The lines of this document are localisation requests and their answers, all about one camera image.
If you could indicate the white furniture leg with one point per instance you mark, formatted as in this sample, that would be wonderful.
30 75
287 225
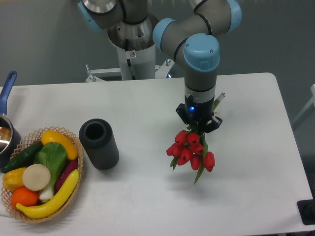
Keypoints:
305 112

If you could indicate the orange fruit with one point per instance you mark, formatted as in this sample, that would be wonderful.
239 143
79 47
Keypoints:
25 197

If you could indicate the dark grey ribbed vase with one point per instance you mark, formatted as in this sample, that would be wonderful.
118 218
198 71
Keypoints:
97 138

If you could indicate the green bok choy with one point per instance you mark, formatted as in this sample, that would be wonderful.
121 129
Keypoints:
54 157

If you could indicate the red tulip bouquet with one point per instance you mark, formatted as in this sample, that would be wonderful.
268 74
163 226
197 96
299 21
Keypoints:
190 146

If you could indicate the green cucumber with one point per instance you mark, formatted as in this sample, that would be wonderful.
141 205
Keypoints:
24 158

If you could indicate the blue handled saucepan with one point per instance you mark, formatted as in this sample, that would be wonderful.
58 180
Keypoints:
9 136

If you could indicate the yellow banana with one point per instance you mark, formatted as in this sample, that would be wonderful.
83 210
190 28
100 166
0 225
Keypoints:
57 201

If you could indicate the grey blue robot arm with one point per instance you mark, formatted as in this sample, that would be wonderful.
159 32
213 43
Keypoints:
192 44

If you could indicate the yellow squash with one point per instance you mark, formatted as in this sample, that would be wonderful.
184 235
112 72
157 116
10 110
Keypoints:
52 136

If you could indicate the black device at edge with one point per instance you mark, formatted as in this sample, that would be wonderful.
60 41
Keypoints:
307 211

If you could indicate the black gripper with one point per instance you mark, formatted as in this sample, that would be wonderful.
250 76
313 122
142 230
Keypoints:
201 112

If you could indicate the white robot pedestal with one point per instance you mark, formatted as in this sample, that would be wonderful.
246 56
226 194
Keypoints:
136 53

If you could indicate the beige round disc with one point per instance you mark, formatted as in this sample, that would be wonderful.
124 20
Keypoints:
36 177

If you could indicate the woven wicker basket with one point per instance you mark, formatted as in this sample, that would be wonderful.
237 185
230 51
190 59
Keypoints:
24 143

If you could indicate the purple eggplant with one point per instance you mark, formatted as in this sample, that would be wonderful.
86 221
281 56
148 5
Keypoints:
71 166

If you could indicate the yellow bell pepper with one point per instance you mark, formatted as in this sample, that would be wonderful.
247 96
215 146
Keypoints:
13 180

